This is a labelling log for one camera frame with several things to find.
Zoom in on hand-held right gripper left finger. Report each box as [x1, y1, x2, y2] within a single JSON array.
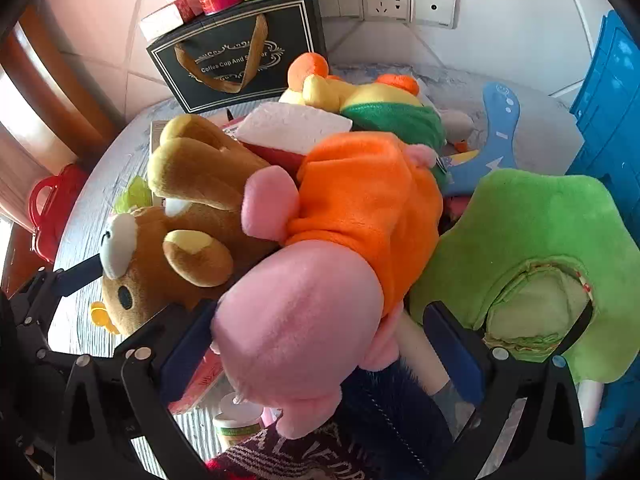
[[55, 299, 218, 480]]

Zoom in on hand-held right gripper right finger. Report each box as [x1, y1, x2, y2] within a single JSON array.
[[424, 301, 586, 480]]

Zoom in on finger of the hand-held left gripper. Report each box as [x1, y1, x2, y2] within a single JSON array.
[[15, 255, 107, 331], [31, 345, 76, 368]]

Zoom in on orange dress pig plush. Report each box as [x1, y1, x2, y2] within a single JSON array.
[[210, 132, 446, 439]]

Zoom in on blue plastic storage bin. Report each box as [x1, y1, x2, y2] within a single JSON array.
[[569, 10, 640, 480]]

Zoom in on pink packet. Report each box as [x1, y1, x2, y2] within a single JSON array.
[[167, 355, 224, 415]]

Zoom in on navy fuzzy cloth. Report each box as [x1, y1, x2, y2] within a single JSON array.
[[337, 357, 453, 476]]

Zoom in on white cup green label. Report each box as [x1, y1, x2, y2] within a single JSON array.
[[212, 392, 264, 453]]

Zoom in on red plastic basket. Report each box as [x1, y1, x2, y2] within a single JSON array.
[[28, 162, 90, 264]]

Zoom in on light green plastic wrapper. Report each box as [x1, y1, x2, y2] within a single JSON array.
[[112, 177, 152, 212]]

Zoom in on green star plush cushion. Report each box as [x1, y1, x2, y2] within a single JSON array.
[[409, 169, 640, 386]]

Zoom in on white cylinder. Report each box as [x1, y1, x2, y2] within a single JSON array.
[[577, 380, 604, 429]]

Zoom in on dark knit hat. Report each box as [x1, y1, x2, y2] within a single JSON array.
[[205, 420, 388, 480]]

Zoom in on brown bear plush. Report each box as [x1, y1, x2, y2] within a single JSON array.
[[97, 114, 281, 337]]

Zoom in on white duck plush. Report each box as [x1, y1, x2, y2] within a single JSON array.
[[440, 108, 476, 153]]

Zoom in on blue curved toy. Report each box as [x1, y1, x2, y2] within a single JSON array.
[[442, 82, 522, 197]]

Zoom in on white foam block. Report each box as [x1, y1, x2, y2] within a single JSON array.
[[234, 102, 354, 157]]

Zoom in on small white box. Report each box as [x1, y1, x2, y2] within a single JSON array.
[[140, 2, 184, 42]]

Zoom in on yellow plush toy green dress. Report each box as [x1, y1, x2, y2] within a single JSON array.
[[279, 52, 447, 153]]

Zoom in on black gift bag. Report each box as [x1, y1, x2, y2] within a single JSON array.
[[146, 0, 329, 114]]

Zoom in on white wall outlet plate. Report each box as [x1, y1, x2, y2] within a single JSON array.
[[410, 0, 458, 29]]

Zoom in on white wall power socket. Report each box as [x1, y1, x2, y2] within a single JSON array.
[[361, 0, 413, 22]]

